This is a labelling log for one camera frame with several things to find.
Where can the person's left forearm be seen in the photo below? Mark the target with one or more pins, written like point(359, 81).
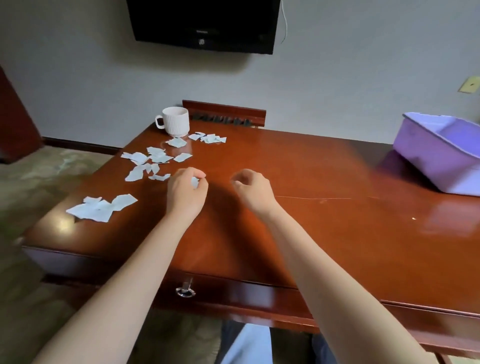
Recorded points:
point(108, 296)

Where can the person's right forearm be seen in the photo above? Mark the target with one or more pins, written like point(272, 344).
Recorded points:
point(348, 296)

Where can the person's right hand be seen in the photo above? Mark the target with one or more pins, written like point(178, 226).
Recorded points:
point(255, 191)

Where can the purple plastic basket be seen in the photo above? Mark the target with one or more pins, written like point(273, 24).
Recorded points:
point(442, 157)

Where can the person's blue jeans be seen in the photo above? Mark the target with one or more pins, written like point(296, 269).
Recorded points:
point(243, 345)

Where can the black wall television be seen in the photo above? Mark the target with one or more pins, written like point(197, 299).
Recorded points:
point(202, 22)

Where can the white paper scraps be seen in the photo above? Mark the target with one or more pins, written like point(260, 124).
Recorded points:
point(97, 210)

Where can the yellow wall plate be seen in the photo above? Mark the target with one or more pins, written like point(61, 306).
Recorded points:
point(469, 84)

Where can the person's left hand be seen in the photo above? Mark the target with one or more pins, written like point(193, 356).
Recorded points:
point(185, 195)

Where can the brown wooden cabinet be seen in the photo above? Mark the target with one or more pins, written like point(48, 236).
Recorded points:
point(17, 127)

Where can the brown wooden desk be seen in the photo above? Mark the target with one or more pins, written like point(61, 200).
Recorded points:
point(337, 225)

